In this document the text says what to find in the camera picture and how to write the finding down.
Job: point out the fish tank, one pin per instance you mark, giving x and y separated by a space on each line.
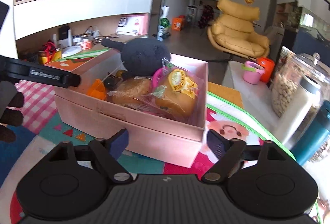
313 36

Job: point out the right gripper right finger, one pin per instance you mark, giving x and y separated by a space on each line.
229 154

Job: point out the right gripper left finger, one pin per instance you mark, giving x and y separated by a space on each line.
105 157

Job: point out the white wall shelf unit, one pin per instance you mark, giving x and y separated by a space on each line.
34 20

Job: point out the teal thermos bottle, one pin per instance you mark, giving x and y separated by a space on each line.
313 137

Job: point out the white canister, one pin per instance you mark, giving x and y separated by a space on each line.
299 106

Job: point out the orange bucket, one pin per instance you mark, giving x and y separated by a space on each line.
268 66

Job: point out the black plush toy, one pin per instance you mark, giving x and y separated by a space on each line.
140 56

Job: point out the bread in plastic bag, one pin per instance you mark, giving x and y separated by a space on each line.
175 91

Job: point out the pink cardboard box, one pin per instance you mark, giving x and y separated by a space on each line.
155 137

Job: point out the white router box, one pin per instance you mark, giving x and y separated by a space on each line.
71 50

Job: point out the orange bag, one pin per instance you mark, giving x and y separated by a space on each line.
178 23

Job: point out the yellow lounge chair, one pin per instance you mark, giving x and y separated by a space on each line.
233 31

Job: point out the white low table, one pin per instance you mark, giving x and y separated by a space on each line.
256 98

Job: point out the glass jar with nuts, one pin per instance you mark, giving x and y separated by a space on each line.
286 81

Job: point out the pink toy cup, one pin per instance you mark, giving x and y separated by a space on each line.
252 72

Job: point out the white SF parcel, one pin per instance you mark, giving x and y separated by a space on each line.
132 25

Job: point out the orange toy piece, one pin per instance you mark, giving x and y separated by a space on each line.
97 90

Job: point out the black gloved hand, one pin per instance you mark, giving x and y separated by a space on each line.
12 118

